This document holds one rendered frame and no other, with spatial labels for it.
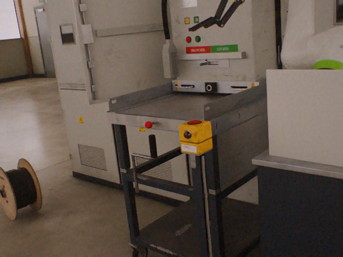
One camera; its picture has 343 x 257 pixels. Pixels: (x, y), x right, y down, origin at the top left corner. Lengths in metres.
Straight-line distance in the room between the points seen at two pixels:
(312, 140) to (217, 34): 0.88
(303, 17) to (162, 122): 0.69
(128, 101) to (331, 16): 1.02
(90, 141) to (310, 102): 2.27
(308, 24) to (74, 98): 2.18
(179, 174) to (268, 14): 1.20
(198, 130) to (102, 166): 2.05
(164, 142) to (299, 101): 1.49
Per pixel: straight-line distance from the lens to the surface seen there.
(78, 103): 3.28
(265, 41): 2.02
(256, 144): 1.90
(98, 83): 2.29
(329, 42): 1.45
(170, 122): 1.66
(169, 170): 2.72
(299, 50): 1.51
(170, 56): 2.09
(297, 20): 1.57
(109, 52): 2.29
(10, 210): 3.05
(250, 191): 2.40
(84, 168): 3.47
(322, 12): 1.99
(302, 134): 1.35
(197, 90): 2.12
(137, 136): 2.84
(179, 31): 2.16
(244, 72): 1.96
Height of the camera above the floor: 1.22
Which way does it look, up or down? 14 degrees down
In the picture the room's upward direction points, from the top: 6 degrees counter-clockwise
